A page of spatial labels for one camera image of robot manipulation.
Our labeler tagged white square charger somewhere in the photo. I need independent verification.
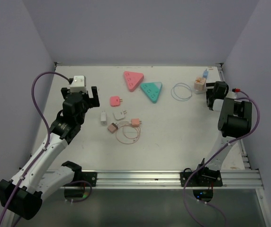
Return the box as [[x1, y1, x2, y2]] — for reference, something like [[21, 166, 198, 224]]
[[100, 111, 107, 125]]

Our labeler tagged white plug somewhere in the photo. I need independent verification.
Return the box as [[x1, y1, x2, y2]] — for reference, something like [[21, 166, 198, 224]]
[[113, 111, 127, 121]]

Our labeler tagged beige pink charger plug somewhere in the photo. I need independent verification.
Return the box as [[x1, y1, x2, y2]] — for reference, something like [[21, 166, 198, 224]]
[[108, 122, 118, 134]]

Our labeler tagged pink triangular socket adapter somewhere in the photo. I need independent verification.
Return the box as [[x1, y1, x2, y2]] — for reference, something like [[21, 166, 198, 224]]
[[123, 71, 144, 92]]

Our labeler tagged orange plug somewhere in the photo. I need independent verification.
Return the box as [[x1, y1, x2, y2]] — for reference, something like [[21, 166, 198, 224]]
[[131, 118, 142, 127]]

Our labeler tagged orange thin cable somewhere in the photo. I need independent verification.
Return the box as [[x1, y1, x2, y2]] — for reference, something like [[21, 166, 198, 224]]
[[115, 121, 142, 144]]

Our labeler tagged teal triangular socket adapter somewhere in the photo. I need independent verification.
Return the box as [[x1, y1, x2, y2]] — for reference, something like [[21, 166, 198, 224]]
[[140, 82, 163, 104]]

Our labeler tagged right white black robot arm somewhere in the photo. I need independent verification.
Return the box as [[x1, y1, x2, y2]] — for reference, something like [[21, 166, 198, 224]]
[[194, 81, 252, 186]]

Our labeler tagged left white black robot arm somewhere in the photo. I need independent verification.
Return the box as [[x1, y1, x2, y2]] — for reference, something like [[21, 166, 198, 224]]
[[0, 87, 100, 220]]

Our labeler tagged blue small plug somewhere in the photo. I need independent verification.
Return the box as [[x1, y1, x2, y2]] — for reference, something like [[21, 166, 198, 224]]
[[202, 69, 209, 79]]

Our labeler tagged white triangular adapter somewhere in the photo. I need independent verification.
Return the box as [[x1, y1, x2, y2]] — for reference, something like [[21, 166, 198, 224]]
[[194, 87, 207, 95]]

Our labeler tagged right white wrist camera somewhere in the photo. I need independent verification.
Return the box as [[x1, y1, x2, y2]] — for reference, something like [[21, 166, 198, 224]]
[[226, 91, 237, 99]]

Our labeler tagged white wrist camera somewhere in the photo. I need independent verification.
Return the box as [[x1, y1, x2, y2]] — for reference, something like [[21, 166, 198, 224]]
[[226, 91, 237, 99], [70, 75, 87, 93]]

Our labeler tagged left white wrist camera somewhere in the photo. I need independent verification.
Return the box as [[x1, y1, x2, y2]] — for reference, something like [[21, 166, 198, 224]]
[[70, 75, 87, 93]]

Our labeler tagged blue thin cable loop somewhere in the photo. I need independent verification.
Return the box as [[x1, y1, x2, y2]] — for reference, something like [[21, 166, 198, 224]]
[[171, 82, 193, 101]]

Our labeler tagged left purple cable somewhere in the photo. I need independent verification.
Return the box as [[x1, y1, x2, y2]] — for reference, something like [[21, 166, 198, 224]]
[[0, 71, 73, 227]]

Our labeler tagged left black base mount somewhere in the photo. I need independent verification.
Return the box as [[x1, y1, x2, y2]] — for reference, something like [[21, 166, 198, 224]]
[[77, 171, 98, 187]]

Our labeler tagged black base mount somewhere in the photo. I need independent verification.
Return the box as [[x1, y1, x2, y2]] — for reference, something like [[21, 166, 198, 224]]
[[77, 171, 98, 187], [180, 167, 223, 187]]

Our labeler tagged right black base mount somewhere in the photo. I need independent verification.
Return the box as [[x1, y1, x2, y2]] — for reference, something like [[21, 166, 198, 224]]
[[180, 167, 223, 187]]

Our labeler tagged aluminium front rail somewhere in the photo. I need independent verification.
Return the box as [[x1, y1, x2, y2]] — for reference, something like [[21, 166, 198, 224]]
[[14, 169, 264, 190]]

